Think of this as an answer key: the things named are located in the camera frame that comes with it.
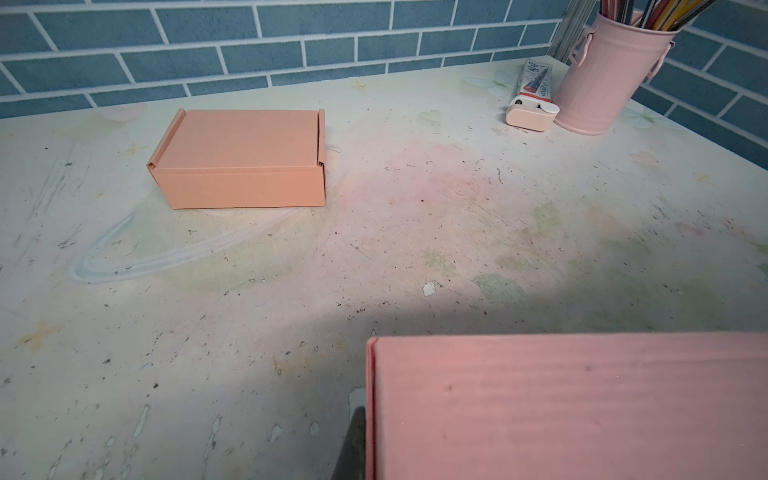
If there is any coloured pencils bundle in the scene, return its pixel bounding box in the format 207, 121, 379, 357
598, 0, 717, 32

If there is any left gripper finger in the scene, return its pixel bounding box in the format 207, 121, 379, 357
331, 407, 366, 480

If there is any pink pencil cup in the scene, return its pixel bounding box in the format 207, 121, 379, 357
554, 14, 676, 136

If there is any pink paper box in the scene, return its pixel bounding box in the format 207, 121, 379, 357
366, 332, 767, 479

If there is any orange paper box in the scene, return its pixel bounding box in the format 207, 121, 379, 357
147, 109, 326, 209

